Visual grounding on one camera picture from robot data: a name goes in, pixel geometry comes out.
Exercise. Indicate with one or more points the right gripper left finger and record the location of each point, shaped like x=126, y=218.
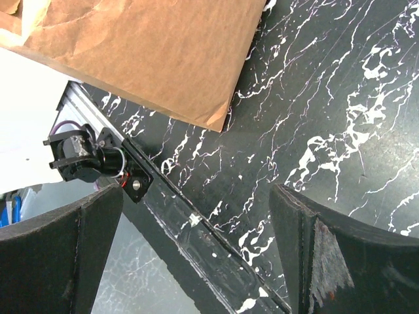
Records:
x=53, y=263

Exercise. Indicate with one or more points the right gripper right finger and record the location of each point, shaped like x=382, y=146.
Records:
x=333, y=263

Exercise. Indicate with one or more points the brown paper bag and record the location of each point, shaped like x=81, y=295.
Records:
x=180, y=58

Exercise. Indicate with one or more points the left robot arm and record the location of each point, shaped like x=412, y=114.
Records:
x=78, y=154

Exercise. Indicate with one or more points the aluminium frame rail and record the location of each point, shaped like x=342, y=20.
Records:
x=76, y=107

